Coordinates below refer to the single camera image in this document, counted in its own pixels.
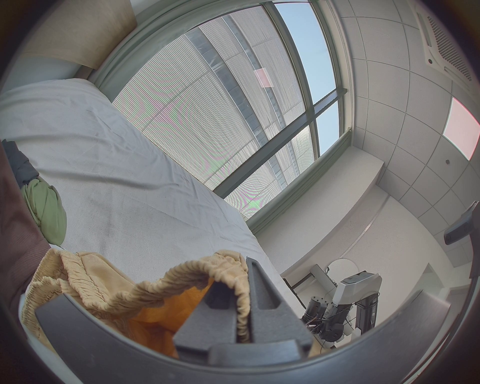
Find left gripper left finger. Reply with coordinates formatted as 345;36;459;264
173;279;239;362

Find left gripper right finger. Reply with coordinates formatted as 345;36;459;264
245;257;314;353

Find tan shorts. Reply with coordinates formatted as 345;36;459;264
20;248;256;359

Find bed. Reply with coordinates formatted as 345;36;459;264
0;0;313;361

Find green garment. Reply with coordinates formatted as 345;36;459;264
20;178;68;247

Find brown garment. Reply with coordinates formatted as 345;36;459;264
0;140;52;301

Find window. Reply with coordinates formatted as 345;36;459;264
112;0;355;223

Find dark grey garment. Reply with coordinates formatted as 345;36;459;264
1;139;40;187

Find ceiling light panel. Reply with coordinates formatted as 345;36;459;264
442;97;480;162

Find ceiling air conditioner vent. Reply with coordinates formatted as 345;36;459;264
415;3;474;82

